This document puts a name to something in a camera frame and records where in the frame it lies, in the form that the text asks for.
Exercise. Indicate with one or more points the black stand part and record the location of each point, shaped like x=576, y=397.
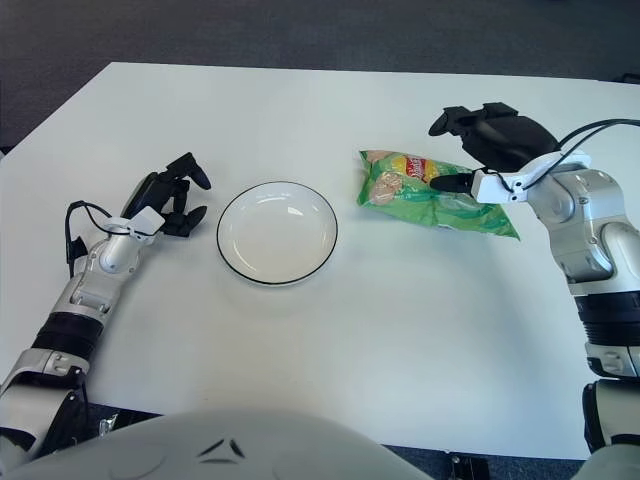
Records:
x=467, y=467

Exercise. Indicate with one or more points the grey robot torso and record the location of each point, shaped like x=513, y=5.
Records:
x=225, y=450

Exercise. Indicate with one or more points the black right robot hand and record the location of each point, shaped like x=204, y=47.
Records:
x=510, y=140

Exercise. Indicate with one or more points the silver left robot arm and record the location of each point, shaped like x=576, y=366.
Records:
x=85, y=290

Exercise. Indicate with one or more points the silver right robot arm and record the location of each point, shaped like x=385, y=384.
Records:
x=590, y=235

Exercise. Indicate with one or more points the shiny metal bracket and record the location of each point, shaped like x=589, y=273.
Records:
x=106, y=425

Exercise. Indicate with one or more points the white plate black rim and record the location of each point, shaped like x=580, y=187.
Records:
x=277, y=240

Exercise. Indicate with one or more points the green snack chips bag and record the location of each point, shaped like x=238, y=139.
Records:
x=400, y=190

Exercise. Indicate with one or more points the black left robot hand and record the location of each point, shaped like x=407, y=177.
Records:
x=155, y=192

